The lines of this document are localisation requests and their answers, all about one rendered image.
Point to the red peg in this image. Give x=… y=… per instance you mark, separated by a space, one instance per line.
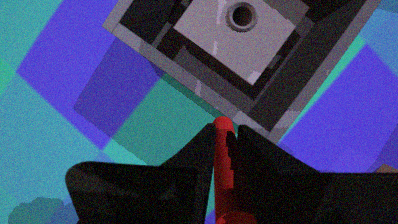
x=233 y=204

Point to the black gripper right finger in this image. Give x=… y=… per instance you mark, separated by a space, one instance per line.
x=284 y=190

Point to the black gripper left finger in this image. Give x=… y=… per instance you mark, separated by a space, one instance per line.
x=177 y=190

